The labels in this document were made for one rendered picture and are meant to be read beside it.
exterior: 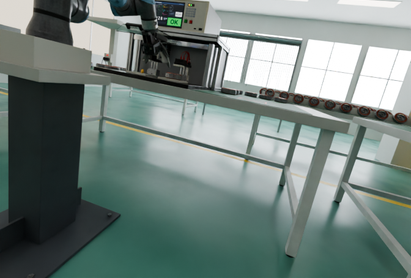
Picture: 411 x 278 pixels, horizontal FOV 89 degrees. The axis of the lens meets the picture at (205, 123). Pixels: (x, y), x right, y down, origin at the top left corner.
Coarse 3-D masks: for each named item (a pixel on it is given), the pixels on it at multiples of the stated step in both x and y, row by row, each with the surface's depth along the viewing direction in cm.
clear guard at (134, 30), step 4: (124, 24) 132; (120, 28) 130; (124, 28) 129; (132, 28) 129; (136, 28) 128; (128, 32) 127; (132, 32) 126; (136, 32) 125; (140, 32) 125; (160, 32) 137; (164, 32) 137; (168, 36) 145
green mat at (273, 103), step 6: (192, 90) 111; (198, 90) 120; (204, 90) 135; (222, 96) 106; (228, 96) 114; (234, 96) 128; (240, 96) 146; (246, 96) 169; (252, 102) 102; (258, 102) 110; (264, 102) 122; (270, 102) 138; (276, 102) 159; (282, 108) 99; (288, 108) 105; (294, 108) 117; (300, 108) 131
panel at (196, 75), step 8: (176, 48) 162; (184, 48) 160; (192, 48) 158; (176, 56) 162; (192, 56) 159; (200, 56) 157; (144, 64) 171; (160, 64) 167; (192, 64) 160; (200, 64) 158; (216, 64) 154; (144, 72) 172; (160, 72) 168; (176, 72) 164; (184, 72) 162; (192, 72) 160; (200, 72) 158; (192, 80) 161; (200, 80) 159
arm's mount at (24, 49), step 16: (0, 32) 70; (16, 32) 68; (0, 48) 71; (16, 48) 69; (32, 48) 67; (48, 48) 72; (64, 48) 77; (80, 48) 83; (32, 64) 68; (48, 64) 73; (64, 64) 78; (80, 64) 85
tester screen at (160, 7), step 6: (156, 6) 149; (162, 6) 148; (168, 6) 146; (174, 6) 145; (180, 6) 144; (156, 12) 150; (162, 12) 148; (168, 12) 147; (180, 18) 145; (162, 24) 149; (180, 24) 146
